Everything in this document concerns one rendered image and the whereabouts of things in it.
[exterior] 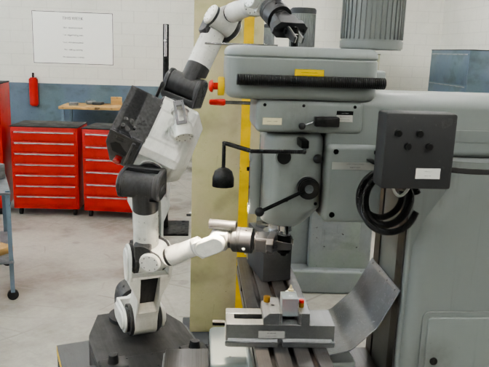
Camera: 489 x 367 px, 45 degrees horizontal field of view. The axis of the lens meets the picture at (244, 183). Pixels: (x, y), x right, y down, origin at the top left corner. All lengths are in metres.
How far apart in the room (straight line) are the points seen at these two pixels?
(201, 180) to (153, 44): 7.38
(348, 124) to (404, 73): 9.74
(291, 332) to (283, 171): 0.51
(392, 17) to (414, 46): 9.72
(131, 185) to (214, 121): 1.71
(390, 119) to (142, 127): 0.88
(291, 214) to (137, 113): 0.65
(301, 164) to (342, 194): 0.16
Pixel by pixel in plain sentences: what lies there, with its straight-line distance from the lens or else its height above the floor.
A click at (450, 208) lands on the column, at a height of 1.41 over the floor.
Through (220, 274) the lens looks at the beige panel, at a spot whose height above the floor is 0.44.
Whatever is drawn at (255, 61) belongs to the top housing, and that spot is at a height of 1.84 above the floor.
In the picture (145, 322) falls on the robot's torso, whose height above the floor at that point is 0.69.
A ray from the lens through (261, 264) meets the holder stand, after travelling 2.40.
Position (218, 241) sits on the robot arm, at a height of 1.24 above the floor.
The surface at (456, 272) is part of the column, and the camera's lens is 2.03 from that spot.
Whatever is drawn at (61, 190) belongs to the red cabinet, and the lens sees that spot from 6.84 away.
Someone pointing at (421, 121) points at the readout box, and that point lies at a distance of 1.66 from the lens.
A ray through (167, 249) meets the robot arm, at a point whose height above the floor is 1.17.
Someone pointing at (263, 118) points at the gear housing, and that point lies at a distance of 1.81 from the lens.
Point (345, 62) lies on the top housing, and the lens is 1.84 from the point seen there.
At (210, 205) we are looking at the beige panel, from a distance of 3.76.
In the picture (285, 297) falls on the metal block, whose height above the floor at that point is 1.11.
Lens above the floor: 1.87
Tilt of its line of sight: 13 degrees down
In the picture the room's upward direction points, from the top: 2 degrees clockwise
